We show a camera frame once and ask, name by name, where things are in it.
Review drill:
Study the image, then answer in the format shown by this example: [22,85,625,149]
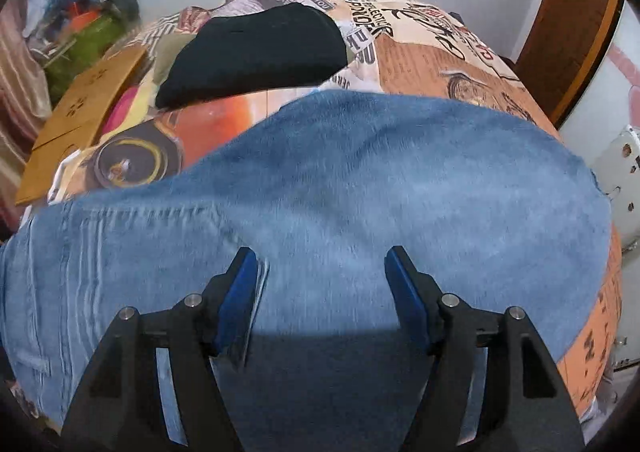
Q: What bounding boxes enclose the blue denim jeans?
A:
[1,91,612,451]

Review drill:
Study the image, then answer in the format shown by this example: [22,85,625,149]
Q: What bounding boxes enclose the brown cardboard box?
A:
[15,44,148,206]

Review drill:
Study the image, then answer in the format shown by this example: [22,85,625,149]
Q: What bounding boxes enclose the striped pink curtain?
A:
[0,0,52,232]

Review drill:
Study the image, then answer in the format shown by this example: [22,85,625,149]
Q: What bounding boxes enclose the newspaper print bed cover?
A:
[61,0,620,413]

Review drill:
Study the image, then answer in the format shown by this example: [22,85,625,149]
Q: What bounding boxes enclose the black folded garment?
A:
[155,4,348,110]

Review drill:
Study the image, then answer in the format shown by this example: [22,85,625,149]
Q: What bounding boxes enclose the pile of clothes and bags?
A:
[27,0,140,105]

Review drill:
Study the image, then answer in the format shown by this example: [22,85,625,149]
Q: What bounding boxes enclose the brown wooden door frame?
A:
[515,0,624,126]

